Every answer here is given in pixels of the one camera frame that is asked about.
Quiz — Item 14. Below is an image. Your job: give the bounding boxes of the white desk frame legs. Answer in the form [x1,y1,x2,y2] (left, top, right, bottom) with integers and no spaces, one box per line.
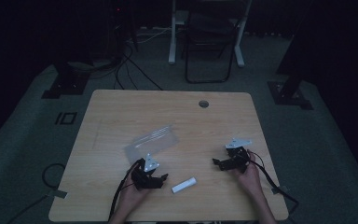
[168,0,253,68]

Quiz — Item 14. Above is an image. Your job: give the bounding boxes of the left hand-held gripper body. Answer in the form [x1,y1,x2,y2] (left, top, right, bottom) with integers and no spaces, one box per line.
[131,153,164,190]

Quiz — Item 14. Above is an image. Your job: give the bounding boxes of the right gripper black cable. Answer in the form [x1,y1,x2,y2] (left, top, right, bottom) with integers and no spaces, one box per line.
[247,150,300,217]

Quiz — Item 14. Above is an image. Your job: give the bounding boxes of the person's left hand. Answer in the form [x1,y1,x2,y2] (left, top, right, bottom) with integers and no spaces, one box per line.
[117,174,152,213]

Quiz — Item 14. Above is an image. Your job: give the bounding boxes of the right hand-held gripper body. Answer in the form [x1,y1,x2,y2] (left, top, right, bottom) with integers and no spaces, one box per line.
[225,138,253,175]

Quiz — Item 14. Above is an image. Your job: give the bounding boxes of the black floor cable bundle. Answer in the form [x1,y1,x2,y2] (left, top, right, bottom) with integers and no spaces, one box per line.
[89,27,164,91]

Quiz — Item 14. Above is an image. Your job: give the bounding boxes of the grey tape piece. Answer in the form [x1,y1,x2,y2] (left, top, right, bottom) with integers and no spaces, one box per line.
[46,189,69,200]
[271,185,289,196]

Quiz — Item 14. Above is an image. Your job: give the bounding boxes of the person's right hand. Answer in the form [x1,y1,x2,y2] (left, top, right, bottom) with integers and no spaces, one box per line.
[233,152,263,197]

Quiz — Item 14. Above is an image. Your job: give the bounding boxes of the black folding chair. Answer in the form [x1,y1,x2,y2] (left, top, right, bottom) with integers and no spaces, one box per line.
[184,11,235,85]

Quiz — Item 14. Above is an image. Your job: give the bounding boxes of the white cylindrical tube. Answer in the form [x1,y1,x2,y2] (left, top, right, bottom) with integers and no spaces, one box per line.
[171,176,198,194]

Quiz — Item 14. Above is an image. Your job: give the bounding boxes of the clear plastic zip bag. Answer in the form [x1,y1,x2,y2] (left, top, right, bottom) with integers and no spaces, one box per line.
[123,123,181,165]

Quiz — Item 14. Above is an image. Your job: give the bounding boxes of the black stand base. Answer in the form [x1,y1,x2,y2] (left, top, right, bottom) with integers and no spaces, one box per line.
[41,60,91,100]
[267,55,314,111]

